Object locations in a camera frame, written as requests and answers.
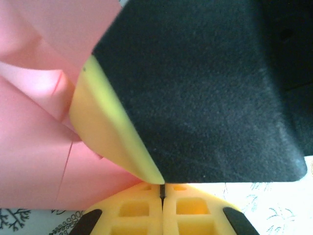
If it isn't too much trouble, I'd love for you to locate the pink square paper sheet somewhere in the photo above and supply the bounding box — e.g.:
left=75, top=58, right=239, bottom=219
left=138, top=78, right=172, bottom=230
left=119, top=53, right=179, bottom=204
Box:
left=0, top=0, right=147, bottom=211

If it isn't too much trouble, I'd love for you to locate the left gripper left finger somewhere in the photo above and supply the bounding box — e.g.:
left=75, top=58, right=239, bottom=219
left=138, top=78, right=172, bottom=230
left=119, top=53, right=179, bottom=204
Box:
left=69, top=183, right=164, bottom=235

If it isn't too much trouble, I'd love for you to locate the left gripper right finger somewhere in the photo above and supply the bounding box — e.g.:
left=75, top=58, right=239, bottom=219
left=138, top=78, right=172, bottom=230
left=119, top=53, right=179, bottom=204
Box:
left=162, top=183, right=260, bottom=235

